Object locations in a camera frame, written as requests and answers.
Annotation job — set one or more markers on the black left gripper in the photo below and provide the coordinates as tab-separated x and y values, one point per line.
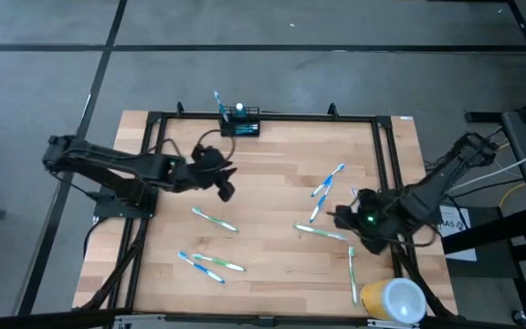
203	166

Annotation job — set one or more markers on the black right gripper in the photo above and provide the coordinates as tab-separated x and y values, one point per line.
377	212

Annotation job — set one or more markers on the black crossbeam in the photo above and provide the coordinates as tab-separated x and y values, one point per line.
62	320

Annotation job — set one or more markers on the black caster wheel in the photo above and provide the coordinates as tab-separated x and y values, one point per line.
518	316

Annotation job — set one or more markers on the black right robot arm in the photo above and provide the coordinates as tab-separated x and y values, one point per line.
436	183

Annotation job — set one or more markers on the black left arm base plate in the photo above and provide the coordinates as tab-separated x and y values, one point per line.
108	208

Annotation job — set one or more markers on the white paper sheet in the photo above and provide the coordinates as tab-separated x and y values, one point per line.
457	237

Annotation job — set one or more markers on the yellow wipes canister white lid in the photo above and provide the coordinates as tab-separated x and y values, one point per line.
393	299

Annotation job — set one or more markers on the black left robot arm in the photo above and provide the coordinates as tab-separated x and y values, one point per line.
108	162

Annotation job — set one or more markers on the blue mouthwash bottle white cap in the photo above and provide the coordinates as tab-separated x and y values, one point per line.
239	109

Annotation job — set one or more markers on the green and white toothbrush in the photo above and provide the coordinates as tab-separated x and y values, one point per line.
352	274
215	219
320	232
219	262

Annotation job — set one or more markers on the blue and white toothbrush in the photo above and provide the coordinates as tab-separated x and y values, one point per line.
200	267
220	107
320	205
328	179
354	192

